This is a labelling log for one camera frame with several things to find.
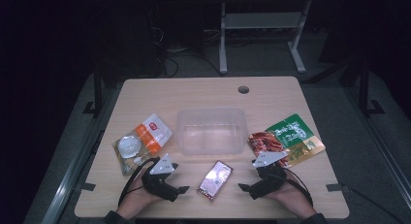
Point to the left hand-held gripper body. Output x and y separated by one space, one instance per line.
160 185

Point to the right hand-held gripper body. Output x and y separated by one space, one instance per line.
269 182

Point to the white orange snack packet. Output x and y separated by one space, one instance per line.
151 133

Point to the green red snack packet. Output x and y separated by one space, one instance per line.
290 133

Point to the clear plastic container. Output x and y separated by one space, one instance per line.
211 133

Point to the person's left hand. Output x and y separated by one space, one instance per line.
137 199

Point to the person's right hand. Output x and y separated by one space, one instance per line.
292 198

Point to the grey table grommet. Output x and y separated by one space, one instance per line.
243 89

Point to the black metal stand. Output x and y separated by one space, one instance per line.
364 91
98 94

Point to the white metal stand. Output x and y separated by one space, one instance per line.
223 39

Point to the black table bracket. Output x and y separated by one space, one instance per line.
336 187
86 186

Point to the aluminium rail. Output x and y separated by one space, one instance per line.
387 159
69 182

